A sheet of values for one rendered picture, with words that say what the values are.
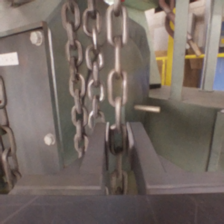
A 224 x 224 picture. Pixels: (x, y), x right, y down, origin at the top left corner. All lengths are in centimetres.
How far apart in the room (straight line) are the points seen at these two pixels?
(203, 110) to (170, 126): 14
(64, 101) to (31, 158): 13
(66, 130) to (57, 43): 12
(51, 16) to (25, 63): 7
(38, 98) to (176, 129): 52
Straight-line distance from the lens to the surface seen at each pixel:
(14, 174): 19
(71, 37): 18
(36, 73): 24
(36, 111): 26
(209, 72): 94
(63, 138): 25
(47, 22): 24
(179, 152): 68
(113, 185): 17
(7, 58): 30
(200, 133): 61
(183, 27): 62
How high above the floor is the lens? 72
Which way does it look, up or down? 15 degrees down
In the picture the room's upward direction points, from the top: 1 degrees counter-clockwise
